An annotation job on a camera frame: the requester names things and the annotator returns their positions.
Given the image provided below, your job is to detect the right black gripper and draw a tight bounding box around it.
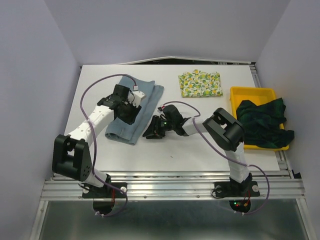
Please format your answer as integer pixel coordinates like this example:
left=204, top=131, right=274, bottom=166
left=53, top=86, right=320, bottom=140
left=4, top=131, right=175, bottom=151
left=142, top=114, right=175, bottom=139

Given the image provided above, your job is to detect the light blue denim skirt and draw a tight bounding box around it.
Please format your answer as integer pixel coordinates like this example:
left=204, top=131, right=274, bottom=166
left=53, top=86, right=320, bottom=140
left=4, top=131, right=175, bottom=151
left=105, top=78, right=165, bottom=145

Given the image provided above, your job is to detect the lemon print skirt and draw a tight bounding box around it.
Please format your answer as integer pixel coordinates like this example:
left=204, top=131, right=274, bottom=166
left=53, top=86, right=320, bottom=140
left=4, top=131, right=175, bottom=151
left=178, top=69, right=223, bottom=98

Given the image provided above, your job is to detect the dark green skirt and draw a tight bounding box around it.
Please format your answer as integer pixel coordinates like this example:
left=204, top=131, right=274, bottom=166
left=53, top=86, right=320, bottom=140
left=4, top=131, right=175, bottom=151
left=236, top=98, right=295, bottom=149

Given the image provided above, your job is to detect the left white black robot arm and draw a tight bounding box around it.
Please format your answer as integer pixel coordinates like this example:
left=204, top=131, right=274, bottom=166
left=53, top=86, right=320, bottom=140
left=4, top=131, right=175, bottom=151
left=52, top=84, right=146, bottom=197

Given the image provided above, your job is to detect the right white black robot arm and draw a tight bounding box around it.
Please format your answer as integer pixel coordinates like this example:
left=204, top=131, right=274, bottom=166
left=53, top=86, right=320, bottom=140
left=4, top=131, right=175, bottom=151
left=142, top=104, right=252, bottom=198

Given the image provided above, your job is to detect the yellow plastic tray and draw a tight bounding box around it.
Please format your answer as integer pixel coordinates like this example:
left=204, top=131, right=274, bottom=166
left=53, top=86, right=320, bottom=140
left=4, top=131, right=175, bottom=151
left=230, top=86, right=290, bottom=152

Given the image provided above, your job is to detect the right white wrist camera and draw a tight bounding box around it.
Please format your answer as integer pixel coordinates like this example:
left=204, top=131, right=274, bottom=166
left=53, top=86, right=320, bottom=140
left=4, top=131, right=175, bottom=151
left=157, top=105, right=166, bottom=119

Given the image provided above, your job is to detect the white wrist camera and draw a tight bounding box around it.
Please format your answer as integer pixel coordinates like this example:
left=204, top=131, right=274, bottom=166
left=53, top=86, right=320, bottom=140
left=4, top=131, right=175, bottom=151
left=128, top=90, right=146, bottom=107
left=157, top=105, right=166, bottom=119

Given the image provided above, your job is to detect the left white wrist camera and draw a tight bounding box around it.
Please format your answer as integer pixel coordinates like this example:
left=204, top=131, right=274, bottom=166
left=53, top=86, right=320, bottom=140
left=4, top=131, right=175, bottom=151
left=128, top=90, right=146, bottom=107

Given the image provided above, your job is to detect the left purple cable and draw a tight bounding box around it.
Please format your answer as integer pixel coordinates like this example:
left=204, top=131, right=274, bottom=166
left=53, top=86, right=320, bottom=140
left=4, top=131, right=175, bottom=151
left=80, top=73, right=140, bottom=218

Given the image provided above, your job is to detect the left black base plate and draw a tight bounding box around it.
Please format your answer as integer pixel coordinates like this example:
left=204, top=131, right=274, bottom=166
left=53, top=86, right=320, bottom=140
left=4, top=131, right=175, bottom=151
left=78, top=182, right=128, bottom=218

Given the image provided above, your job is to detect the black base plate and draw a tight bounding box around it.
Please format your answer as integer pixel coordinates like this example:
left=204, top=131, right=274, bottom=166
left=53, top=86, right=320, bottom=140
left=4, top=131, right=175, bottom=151
left=211, top=181, right=260, bottom=214
left=78, top=182, right=128, bottom=218

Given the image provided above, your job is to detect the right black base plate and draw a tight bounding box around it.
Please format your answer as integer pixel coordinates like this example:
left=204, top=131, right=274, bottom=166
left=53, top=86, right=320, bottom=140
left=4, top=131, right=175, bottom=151
left=211, top=181, right=260, bottom=214

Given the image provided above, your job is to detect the aluminium rail frame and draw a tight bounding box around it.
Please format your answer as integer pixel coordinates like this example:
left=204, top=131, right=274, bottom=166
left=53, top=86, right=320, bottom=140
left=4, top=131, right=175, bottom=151
left=29, top=59, right=311, bottom=240

